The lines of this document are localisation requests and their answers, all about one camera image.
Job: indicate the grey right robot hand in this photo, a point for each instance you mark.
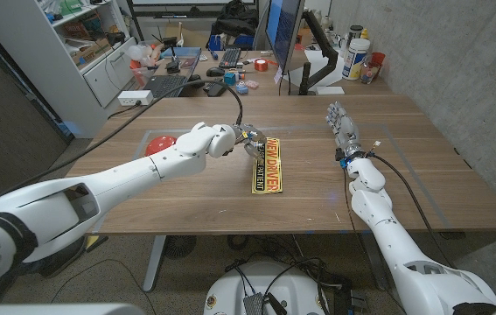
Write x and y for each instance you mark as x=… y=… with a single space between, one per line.
x=347 y=131

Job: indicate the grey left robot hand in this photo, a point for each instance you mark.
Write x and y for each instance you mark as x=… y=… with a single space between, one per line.
x=252 y=133

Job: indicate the yellow new driver bumper sticker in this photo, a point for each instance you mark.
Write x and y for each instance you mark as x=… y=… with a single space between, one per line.
x=269 y=175

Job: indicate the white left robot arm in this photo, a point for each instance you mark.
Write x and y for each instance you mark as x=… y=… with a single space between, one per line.
x=120 y=175

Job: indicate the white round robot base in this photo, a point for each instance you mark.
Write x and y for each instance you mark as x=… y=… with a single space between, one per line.
x=291 y=289

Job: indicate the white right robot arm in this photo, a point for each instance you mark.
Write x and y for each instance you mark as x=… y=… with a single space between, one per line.
x=387 y=223

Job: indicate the red bowl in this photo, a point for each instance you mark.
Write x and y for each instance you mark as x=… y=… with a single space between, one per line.
x=160 y=143

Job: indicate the flat white box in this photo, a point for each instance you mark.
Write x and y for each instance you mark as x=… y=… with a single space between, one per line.
x=330 y=90

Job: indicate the small light blue toy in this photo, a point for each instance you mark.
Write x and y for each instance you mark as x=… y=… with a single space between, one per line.
x=242 y=88

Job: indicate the small pink object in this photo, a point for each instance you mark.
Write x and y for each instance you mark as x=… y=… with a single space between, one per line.
x=252 y=84

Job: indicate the black oval case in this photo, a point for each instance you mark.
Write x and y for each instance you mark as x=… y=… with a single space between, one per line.
x=216 y=91

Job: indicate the teal blue cube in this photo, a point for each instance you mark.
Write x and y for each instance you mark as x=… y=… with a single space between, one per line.
x=229 y=79

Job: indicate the clear plastic bottle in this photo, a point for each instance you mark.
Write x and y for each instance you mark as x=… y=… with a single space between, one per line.
x=368 y=72

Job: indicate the white paper tag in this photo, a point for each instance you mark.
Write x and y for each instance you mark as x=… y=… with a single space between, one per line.
x=278 y=75

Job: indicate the orange tape roll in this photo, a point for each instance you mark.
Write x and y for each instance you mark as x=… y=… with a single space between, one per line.
x=261 y=65

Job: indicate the black computer mouse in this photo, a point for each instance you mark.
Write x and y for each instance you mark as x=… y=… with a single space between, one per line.
x=215 y=72

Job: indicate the white wipes canister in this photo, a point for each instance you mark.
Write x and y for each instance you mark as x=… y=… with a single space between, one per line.
x=356 y=59

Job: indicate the black keyboard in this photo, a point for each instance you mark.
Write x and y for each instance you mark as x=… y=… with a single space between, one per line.
x=230 y=58

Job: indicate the blue box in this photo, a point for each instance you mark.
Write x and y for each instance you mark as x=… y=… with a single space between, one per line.
x=216 y=42
x=244 y=40

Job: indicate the black laptop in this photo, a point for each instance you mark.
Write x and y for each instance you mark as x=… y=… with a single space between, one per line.
x=166 y=85

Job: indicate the dark lidded tumbler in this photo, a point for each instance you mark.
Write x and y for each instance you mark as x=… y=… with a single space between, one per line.
x=354 y=32

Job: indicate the computer monitor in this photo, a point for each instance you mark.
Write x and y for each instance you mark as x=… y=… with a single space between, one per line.
x=284 y=30

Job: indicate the black backpack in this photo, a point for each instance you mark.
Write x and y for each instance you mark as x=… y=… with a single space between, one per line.
x=234 y=17

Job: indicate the white power strip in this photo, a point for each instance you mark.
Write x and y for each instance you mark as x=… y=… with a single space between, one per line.
x=136 y=98

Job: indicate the grey metal table leg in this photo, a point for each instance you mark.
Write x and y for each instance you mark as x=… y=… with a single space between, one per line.
x=155 y=262
x=372 y=258

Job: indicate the black round floor fan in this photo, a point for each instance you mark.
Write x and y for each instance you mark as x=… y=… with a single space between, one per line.
x=179 y=246

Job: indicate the yellow black floor object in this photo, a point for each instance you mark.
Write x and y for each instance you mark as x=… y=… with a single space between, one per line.
x=94 y=242

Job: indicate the white shelf cabinet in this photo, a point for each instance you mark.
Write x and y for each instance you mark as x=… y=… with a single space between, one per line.
x=33 y=52

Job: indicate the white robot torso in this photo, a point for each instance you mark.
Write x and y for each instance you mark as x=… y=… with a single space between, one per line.
x=55 y=310

